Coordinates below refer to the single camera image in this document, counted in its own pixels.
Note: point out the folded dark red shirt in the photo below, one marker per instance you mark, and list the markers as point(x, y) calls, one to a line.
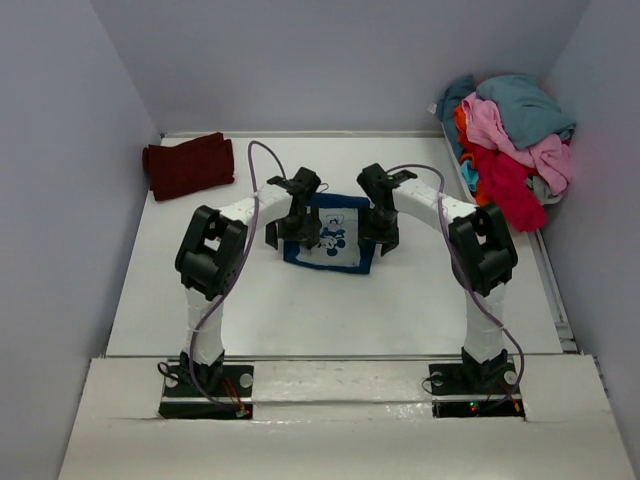
point(192, 166)

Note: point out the orange t shirt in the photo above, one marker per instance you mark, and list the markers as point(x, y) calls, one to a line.
point(470, 150)

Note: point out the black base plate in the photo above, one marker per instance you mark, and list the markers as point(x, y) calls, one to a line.
point(230, 398)
point(453, 395)

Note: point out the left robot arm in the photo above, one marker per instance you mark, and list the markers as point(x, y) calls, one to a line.
point(214, 251)

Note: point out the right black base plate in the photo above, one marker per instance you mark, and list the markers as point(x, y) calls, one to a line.
point(453, 395)

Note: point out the magenta t shirt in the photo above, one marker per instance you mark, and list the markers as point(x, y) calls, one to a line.
point(502, 181)

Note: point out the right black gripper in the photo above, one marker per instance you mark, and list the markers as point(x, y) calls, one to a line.
point(389, 238)

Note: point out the light pink t shirt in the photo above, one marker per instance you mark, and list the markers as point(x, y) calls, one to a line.
point(550, 157)

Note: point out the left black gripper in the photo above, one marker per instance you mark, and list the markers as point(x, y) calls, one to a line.
point(307, 234)

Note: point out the navy blue t shirt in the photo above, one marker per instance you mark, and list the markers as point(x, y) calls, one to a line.
point(338, 249)

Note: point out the grey blue t shirt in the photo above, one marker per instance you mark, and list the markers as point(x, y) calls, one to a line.
point(527, 112)

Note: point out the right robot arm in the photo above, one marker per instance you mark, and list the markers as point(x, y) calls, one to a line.
point(482, 255)

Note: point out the light blue t shirt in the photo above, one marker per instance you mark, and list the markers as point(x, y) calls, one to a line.
point(468, 172)

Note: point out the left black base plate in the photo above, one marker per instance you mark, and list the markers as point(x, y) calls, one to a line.
point(230, 398)

